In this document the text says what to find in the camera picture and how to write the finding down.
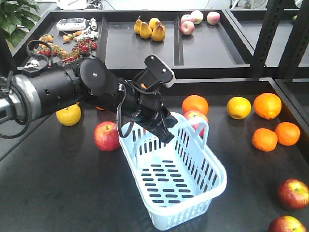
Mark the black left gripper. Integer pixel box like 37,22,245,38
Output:
116,70,178,143

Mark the light blue plastic basket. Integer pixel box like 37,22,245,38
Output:
119,112,227,231

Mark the red yellow apple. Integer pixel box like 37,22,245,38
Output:
267,216,308,232
277,178,309,210

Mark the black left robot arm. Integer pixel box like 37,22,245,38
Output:
0,55,177,143

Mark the red apple middle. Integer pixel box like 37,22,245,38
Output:
183,110,209,137

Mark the orange behind middle apple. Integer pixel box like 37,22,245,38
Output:
182,95,209,115

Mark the red apple far left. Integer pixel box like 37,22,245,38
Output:
94,121,120,152

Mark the yellow orange citrus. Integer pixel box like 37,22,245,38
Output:
226,96,252,120

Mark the yellow brown pears group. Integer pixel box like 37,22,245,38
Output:
133,16,166,42

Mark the yellow pear apple lower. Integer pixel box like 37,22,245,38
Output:
56,104,82,126

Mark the black wooden produce stand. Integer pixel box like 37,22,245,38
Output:
0,11,309,232

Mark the pink apple back left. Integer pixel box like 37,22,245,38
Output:
180,21,195,35

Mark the pink apple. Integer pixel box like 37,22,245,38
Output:
180,21,195,35
207,11,220,25
191,10,203,25

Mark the small orange lower left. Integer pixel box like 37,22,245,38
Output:
252,128,278,152

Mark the small orange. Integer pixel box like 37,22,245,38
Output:
275,122,300,146
252,128,278,152

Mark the large orange right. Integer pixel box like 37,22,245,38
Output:
253,93,282,120

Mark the pink apple back middle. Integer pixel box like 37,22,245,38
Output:
191,10,203,25

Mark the pink apple back right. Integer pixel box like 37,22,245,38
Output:
207,11,220,25

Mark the small orange lower right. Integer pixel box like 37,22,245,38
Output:
275,122,300,146

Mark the white electronic device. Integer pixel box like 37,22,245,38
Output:
56,18,87,31

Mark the green potted plant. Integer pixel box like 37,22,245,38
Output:
0,0,40,47

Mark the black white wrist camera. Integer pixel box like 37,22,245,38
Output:
144,55,176,88

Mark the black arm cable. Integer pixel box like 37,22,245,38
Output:
26,40,50,71

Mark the black upright post right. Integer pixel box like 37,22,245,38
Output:
277,0,309,79

